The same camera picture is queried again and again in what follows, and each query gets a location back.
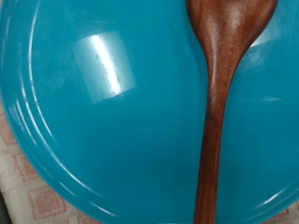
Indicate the brown wooden spoon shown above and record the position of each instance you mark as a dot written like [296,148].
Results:
[224,62]

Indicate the blue plastic plate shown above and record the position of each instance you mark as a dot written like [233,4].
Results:
[124,124]

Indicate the pink checked dish towel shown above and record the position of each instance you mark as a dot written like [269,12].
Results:
[28,193]

